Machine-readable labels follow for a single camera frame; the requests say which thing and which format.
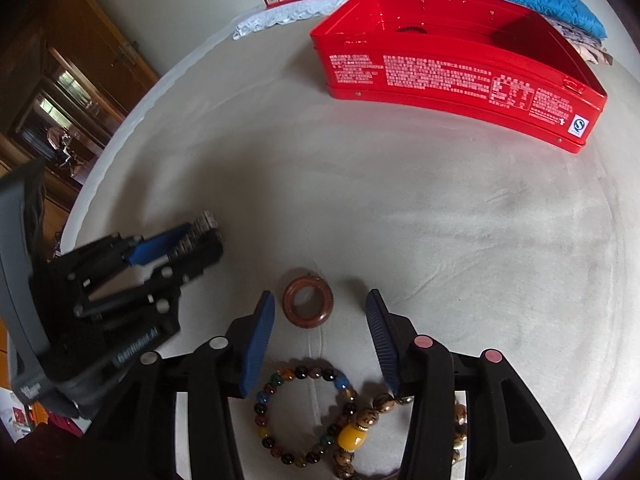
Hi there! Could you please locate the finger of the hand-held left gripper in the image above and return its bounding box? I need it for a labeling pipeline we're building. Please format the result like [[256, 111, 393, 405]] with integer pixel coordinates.
[[75, 242, 223, 326], [50, 223, 193, 286]]

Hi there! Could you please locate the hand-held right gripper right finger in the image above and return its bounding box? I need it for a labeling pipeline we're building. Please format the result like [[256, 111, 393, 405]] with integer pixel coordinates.
[[365, 288, 583, 480]]

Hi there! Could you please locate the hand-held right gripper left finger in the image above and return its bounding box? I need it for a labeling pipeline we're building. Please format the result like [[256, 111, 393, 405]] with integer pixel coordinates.
[[90, 290, 277, 480]]

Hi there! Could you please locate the brown ring pendant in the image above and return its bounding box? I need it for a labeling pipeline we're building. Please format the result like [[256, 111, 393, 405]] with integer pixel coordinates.
[[282, 272, 335, 329]]

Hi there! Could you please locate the red tin box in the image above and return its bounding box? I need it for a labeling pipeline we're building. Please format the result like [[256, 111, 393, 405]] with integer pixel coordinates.
[[309, 0, 608, 153]]

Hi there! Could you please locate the wooden cabinet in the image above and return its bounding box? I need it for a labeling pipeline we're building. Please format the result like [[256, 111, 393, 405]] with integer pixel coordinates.
[[0, 0, 161, 261]]

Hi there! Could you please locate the white lace cloth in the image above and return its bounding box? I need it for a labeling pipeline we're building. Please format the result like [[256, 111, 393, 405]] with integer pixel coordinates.
[[232, 0, 351, 41]]

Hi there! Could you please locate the patterned folded cloth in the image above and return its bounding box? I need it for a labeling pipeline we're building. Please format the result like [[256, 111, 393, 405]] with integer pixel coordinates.
[[547, 15, 615, 67]]

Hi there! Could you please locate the multicoloured bead bracelet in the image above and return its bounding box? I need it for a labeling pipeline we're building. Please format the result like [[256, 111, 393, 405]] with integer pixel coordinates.
[[254, 365, 358, 466]]

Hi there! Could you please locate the wooden bead bracelet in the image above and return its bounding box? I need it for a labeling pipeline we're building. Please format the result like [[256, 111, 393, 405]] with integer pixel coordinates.
[[327, 392, 468, 480]]

